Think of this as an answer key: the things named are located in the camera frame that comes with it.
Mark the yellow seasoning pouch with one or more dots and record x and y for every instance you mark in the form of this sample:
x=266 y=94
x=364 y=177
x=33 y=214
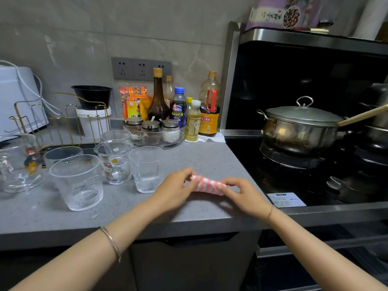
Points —
x=145 y=109

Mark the large steel steamer pot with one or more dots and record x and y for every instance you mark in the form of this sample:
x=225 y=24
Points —
x=377 y=96

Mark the small bottle yellow cap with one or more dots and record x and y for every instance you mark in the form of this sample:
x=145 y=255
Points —
x=189 y=101

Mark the yellow liquid bottle white cap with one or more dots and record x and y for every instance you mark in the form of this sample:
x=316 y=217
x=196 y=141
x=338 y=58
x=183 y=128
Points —
x=193 y=125

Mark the dark brown glass bottle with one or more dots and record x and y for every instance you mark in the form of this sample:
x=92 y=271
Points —
x=158 y=109

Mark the black plastic bowl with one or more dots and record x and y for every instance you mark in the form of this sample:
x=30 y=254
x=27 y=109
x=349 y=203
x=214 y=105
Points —
x=92 y=96

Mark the white paper towel roll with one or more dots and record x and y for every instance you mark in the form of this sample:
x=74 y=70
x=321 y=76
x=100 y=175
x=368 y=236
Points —
x=371 y=18

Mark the pale yellow flat pack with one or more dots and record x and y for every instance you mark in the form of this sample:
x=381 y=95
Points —
x=318 y=30

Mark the stainless steel pot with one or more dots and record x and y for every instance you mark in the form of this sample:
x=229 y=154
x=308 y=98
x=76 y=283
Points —
x=297 y=136

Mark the embossed ribbed clear glass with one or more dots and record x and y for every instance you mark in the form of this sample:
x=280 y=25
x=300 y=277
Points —
x=77 y=187

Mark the small ribbed clear glass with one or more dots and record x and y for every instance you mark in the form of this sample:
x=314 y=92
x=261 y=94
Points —
x=115 y=134

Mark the clear round condiment tray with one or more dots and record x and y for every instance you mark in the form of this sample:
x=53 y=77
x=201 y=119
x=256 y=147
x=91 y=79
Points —
x=154 y=142

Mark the steel pot lid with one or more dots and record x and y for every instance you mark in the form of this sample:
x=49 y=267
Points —
x=303 y=114

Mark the white plastic bucket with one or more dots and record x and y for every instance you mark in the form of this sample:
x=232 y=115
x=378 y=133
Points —
x=91 y=124

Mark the white paper towel sheet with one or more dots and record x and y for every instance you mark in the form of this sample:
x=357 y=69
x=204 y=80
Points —
x=215 y=138

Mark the person's left hand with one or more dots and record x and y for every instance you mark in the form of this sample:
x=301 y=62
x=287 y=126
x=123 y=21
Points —
x=175 y=190

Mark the white microwave oven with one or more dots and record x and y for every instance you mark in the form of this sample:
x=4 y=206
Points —
x=18 y=99

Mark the short textured glass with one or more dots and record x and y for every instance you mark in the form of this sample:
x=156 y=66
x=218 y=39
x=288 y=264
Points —
x=60 y=154

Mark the glass spice jar steel lid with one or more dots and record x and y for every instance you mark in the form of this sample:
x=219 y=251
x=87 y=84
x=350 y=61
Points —
x=170 y=123
x=150 y=124
x=133 y=121

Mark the pink striped cloth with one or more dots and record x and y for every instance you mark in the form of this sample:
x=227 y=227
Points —
x=207 y=185

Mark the orange seasoning packet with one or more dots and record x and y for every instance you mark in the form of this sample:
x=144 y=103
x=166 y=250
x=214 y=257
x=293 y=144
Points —
x=133 y=101

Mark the white label sticker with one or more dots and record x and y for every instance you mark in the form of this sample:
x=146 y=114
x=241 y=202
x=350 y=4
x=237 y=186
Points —
x=286 y=200

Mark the penguin print glass mug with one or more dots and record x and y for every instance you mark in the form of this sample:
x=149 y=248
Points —
x=21 y=169

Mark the tall ribbed clear glass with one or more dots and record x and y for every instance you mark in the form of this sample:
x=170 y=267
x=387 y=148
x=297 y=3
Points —
x=147 y=175

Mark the person's right hand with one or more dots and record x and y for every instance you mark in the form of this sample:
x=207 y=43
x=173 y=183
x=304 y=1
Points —
x=245 y=196

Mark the person's right forearm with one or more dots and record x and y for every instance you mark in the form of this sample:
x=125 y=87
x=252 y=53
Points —
x=318 y=254

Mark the dark bottle blue cap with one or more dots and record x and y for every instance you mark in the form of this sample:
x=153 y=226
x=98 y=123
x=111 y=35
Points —
x=179 y=110

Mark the brown cardboard box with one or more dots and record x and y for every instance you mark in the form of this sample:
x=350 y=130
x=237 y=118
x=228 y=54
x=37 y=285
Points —
x=382 y=33

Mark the steel ladle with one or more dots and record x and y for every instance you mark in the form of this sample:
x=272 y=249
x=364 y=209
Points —
x=333 y=183

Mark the grey wall socket panel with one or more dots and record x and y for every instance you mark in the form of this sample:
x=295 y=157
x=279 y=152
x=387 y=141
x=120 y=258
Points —
x=133 y=69

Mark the clear bottle brown cap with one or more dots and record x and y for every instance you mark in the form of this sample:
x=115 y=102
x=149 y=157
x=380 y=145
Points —
x=169 y=90

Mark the cartoon cat print glass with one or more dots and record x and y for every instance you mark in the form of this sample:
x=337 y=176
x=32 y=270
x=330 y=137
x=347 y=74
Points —
x=113 y=166

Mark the purple food packet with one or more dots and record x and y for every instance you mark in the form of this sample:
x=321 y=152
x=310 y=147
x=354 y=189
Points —
x=266 y=15

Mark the person's left forearm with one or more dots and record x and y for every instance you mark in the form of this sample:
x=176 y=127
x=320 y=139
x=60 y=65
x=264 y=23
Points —
x=91 y=254

